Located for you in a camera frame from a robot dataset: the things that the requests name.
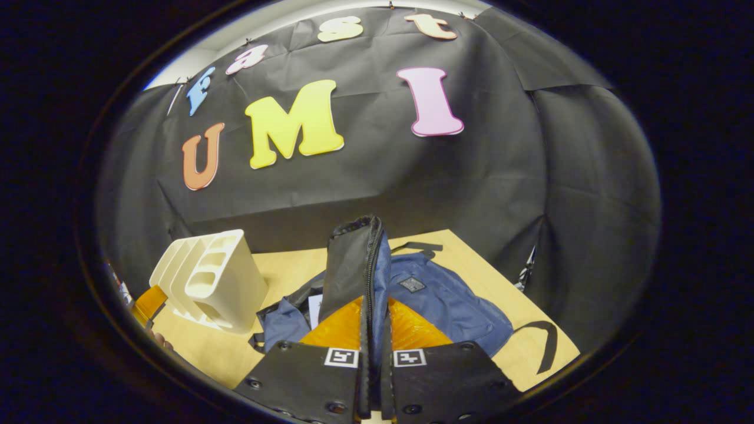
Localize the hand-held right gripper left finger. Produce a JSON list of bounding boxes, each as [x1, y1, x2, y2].
[[233, 296, 362, 422]]

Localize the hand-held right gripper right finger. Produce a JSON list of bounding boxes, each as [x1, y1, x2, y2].
[[388, 297, 523, 423]]

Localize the cream plastic bookshelf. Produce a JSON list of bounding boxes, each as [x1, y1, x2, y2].
[[149, 230, 269, 335]]

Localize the blue schoolbag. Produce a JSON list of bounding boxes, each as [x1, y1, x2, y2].
[[250, 215, 558, 377]]

